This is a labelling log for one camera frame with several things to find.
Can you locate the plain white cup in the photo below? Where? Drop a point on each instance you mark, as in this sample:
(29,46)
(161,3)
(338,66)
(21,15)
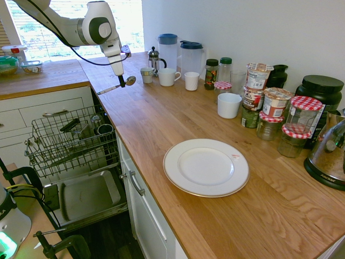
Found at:
(229,108)

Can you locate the large black supplement tub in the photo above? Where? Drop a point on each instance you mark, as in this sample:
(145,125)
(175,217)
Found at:
(320,89)

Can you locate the clear pitcher light blue lid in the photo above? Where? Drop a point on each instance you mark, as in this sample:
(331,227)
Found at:
(167,54)

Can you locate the white plate gold rim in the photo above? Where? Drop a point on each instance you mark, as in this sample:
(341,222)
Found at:
(206,167)

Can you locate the steel electric kettle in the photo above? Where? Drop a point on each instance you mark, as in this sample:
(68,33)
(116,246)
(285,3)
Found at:
(328,151)

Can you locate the clear pitcher dark blue lid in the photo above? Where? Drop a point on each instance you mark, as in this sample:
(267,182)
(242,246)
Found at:
(191,62)

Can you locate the wide white mug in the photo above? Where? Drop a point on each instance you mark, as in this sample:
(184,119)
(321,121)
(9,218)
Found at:
(167,78)

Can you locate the black shaker bottle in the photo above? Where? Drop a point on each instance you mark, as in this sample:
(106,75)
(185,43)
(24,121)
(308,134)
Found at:
(277,76)

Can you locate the white window blinds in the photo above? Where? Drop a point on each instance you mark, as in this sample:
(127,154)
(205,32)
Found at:
(129,24)

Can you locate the food container green lid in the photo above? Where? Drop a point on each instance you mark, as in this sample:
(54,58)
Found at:
(9,66)

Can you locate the clear food container teal lid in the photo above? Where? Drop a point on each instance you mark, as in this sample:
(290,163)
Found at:
(32,67)

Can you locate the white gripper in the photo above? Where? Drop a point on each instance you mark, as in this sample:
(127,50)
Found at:
(116,62)

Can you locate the ribbed white cup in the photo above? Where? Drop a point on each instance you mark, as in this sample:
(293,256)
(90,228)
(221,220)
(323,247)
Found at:
(192,82)

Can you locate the clear jar green lid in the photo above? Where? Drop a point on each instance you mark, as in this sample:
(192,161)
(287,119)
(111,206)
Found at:
(225,70)

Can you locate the built-in dishwasher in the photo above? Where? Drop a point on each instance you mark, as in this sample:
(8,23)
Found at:
(51,197)

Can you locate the small patterned white cup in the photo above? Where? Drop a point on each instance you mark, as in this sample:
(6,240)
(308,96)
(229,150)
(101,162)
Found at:
(147,76)

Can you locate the dark green C-clamp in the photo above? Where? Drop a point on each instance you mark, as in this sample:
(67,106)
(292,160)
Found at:
(24,172)
(70,244)

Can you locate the round metal cabinet knob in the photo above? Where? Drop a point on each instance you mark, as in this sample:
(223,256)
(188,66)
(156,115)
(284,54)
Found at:
(123,176)

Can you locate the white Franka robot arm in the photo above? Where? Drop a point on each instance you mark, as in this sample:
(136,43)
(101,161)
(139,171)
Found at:
(91,27)

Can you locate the food container red latch lid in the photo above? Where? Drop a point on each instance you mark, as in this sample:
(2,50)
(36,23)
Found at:
(13,51)

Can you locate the white corner cabinet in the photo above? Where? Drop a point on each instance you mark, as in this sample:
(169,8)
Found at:
(16,108)

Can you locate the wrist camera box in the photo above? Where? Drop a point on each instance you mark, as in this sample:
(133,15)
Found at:
(126,51)

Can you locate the glass french press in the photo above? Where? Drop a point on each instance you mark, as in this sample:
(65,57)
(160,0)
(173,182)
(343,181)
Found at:
(154,60)

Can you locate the dark spice jar black lid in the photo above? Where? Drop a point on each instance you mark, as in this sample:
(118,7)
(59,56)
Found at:
(211,75)

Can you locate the clear plastic container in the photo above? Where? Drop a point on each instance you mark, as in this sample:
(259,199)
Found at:
(83,132)

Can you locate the grey baking tray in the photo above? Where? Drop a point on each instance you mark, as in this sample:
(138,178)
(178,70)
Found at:
(89,194)

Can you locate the glass jar red checkered lid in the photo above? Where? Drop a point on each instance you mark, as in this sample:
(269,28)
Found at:
(292,144)
(269,128)
(303,116)
(223,85)

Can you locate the clear drinking glass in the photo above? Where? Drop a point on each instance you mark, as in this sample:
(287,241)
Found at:
(238,82)

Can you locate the white cabinet with drawer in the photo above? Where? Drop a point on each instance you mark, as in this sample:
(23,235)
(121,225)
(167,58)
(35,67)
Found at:
(140,215)

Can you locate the black mug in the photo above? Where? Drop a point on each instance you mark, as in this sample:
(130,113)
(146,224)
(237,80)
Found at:
(105,129)

